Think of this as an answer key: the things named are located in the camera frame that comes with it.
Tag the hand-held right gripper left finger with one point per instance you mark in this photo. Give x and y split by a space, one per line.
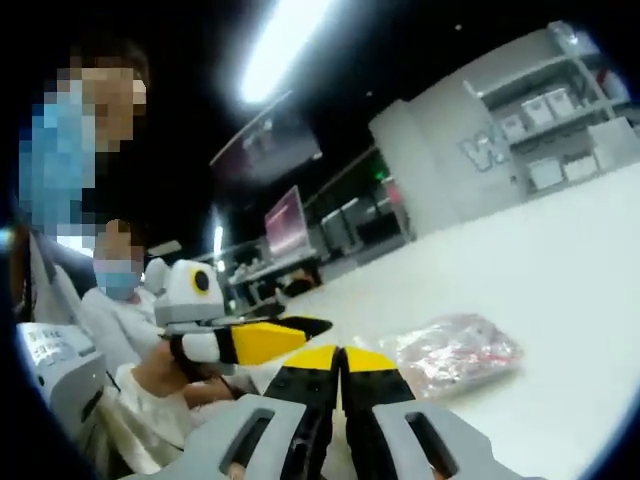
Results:
220 445

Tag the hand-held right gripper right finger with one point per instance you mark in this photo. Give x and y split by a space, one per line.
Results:
450 440

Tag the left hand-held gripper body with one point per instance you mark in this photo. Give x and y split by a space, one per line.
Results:
187 300

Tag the clear resealable bag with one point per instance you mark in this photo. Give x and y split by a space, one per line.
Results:
455 355

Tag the person's left hand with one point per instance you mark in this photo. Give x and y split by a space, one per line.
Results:
162 370

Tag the grey office desk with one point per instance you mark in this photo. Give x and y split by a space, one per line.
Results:
280 265

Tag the desk computer monitor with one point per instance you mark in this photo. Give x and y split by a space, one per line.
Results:
285 225

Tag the white chest device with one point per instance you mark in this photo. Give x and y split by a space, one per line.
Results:
55 360

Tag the pink sign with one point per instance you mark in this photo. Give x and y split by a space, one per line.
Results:
395 192

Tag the ceiling-hung dark screen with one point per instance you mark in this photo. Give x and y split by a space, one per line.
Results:
270 135

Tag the long ceiling light strip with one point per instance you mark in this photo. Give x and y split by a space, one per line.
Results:
285 50

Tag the rows of white storage boxes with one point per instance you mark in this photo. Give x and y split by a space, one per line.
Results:
537 110

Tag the grey metal shelving rack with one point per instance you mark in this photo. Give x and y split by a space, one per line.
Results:
530 75

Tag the grey board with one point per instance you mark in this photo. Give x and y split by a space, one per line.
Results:
615 145

